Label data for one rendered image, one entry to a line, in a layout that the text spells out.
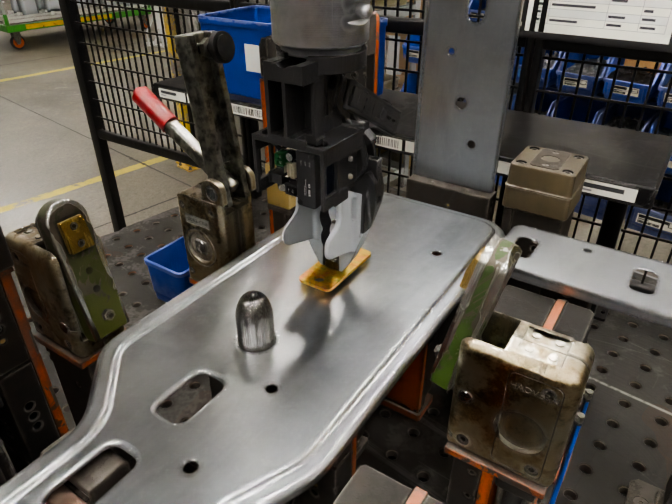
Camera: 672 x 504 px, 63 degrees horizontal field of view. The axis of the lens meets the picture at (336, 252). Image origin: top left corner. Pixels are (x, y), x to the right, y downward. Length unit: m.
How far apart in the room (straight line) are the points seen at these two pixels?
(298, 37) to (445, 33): 0.33
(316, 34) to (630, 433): 0.69
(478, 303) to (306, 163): 0.17
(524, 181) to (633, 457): 0.40
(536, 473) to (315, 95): 0.33
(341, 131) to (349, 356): 0.18
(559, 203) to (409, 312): 0.26
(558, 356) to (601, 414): 0.48
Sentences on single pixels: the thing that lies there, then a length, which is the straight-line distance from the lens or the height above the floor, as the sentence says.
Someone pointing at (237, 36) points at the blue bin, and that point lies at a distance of 1.03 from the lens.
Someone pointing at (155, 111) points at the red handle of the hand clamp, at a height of 1.13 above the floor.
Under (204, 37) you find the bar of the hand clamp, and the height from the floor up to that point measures 1.21.
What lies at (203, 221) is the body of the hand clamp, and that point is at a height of 1.02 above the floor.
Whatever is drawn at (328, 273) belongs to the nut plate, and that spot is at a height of 1.01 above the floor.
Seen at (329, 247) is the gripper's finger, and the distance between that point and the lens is 0.48.
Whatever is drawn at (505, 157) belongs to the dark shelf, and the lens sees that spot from 0.80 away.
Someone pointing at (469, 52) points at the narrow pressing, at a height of 1.17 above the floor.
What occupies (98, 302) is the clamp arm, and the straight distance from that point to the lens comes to 0.53.
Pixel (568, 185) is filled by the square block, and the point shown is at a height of 1.05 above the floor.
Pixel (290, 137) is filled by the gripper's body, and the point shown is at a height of 1.16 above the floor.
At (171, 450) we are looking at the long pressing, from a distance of 0.41.
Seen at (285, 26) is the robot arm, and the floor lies 1.24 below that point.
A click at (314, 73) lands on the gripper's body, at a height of 1.21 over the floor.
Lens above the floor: 1.31
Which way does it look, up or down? 31 degrees down
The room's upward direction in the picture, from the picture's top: straight up
